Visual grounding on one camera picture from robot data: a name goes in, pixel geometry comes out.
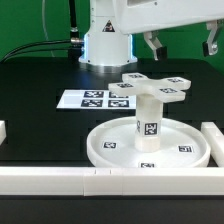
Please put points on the white front fence bar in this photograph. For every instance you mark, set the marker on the white front fence bar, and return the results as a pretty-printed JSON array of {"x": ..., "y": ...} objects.
[{"x": 110, "y": 181}]

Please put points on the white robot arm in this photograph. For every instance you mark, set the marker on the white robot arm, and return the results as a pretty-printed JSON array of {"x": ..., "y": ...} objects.
[{"x": 108, "y": 44}]

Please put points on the white right fence bar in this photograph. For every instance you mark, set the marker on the white right fence bar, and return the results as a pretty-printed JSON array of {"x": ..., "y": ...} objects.
[{"x": 215, "y": 138}]

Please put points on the white marker sheet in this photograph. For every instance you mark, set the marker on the white marker sheet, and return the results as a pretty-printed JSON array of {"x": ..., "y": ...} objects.
[{"x": 95, "y": 99}]

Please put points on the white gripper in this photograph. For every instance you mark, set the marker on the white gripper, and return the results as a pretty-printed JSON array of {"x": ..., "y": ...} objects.
[{"x": 138, "y": 16}]

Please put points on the white fence bar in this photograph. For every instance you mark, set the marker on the white fence bar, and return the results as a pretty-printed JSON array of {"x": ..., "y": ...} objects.
[
  {"x": 2, "y": 131},
  {"x": 215, "y": 138},
  {"x": 110, "y": 181}
]

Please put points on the white round table top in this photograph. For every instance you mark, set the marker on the white round table top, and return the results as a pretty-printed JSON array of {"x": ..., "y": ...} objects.
[{"x": 111, "y": 144}]

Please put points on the white cross-shaped table base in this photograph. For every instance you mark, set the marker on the white cross-shaped table base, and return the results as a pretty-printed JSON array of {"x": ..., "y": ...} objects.
[{"x": 166, "y": 90}]

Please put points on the white left fence bar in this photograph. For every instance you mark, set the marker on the white left fence bar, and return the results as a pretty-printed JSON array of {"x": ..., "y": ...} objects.
[{"x": 2, "y": 131}]

